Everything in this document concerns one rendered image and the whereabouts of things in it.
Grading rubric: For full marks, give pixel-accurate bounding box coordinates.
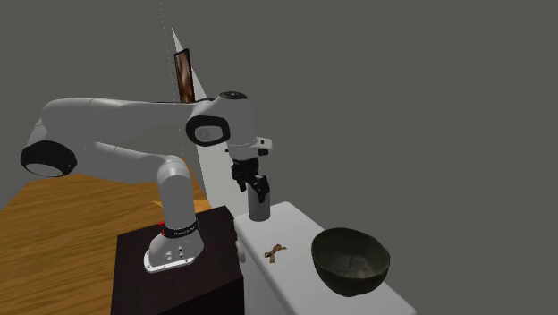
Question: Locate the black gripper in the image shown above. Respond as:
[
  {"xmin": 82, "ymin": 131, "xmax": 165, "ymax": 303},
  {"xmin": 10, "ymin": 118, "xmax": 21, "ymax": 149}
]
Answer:
[{"xmin": 230, "ymin": 157, "xmax": 270, "ymax": 205}]

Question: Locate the grey cylindrical cup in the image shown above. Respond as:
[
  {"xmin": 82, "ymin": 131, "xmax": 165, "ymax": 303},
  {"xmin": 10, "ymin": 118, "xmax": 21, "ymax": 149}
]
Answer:
[{"xmin": 247, "ymin": 180, "xmax": 272, "ymax": 223}]

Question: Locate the small tan ribbon bow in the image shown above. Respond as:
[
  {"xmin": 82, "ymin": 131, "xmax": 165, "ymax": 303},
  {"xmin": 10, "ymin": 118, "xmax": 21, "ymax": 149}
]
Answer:
[{"xmin": 263, "ymin": 243, "xmax": 288, "ymax": 265}]

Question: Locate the white chest of drawers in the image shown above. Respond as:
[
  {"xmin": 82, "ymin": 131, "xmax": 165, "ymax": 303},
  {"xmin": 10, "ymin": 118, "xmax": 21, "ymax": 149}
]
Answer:
[{"xmin": 233, "ymin": 200, "xmax": 419, "ymax": 315}]

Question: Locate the dark robot stand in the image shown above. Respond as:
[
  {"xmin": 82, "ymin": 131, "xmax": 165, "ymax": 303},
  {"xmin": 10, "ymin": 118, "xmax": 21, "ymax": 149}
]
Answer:
[{"xmin": 110, "ymin": 205, "xmax": 246, "ymax": 315}]

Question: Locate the dark round bowl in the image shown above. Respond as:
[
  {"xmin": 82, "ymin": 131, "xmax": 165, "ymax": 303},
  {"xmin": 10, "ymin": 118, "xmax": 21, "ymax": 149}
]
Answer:
[{"xmin": 309, "ymin": 226, "xmax": 392, "ymax": 298}]

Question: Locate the brown framed wall picture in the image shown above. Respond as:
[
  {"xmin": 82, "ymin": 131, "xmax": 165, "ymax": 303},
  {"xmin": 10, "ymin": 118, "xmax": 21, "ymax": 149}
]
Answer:
[{"xmin": 173, "ymin": 47, "xmax": 197, "ymax": 105}]

